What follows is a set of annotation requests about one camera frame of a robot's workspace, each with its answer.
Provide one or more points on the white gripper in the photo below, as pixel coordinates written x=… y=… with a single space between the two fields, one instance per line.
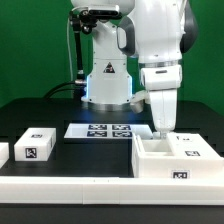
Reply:
x=163 y=107

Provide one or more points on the white block at left edge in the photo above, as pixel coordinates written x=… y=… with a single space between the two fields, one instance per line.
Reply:
x=4 y=153

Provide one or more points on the white cabinet body box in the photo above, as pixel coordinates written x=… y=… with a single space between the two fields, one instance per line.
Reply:
x=154 y=159

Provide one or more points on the white base tag plate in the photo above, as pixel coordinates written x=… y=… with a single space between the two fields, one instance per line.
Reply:
x=107 y=131

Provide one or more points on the white cabinet top block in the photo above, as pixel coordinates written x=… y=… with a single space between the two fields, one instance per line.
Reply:
x=35 y=144

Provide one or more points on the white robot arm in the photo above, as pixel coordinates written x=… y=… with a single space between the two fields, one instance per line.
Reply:
x=137 y=49

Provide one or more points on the white L-shaped table fence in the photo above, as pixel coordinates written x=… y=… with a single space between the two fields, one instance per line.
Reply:
x=118 y=191

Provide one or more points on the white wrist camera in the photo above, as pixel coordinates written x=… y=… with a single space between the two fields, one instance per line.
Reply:
x=138 y=100

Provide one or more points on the black camera on stand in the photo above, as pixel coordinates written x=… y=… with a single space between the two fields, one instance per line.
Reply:
x=105 y=12

